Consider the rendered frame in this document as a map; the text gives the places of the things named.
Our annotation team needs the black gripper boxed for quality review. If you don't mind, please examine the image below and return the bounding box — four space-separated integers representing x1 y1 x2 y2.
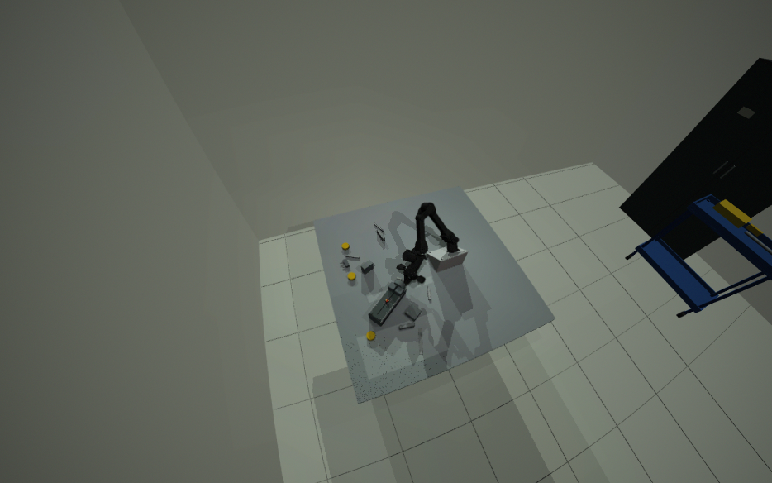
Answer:
397 262 426 286

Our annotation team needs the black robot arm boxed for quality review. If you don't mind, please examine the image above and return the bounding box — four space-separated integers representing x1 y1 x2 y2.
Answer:
403 202 460 278

